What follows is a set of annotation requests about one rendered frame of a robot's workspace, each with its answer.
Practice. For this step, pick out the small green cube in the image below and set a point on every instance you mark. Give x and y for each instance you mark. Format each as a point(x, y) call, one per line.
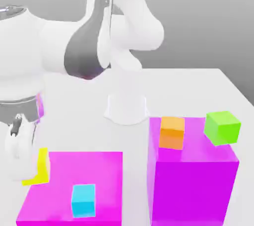
point(223, 128)

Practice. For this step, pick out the large flat magenta box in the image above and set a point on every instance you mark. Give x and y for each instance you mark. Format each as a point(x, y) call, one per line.
point(83, 168)

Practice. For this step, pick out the small orange cube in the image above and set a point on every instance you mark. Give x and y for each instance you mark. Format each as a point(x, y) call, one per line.
point(171, 134)

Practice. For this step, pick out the large tall magenta box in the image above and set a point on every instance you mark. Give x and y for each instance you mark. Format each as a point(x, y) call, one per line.
point(194, 190)

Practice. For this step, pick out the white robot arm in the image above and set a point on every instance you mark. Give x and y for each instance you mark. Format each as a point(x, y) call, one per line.
point(123, 31)

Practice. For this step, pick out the small cyan cube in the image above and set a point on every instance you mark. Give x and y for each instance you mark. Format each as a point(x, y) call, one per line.
point(83, 202)

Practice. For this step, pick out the small yellow cube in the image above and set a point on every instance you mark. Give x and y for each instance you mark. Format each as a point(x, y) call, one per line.
point(43, 166)

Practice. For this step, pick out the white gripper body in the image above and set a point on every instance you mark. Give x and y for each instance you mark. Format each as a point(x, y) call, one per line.
point(23, 156)

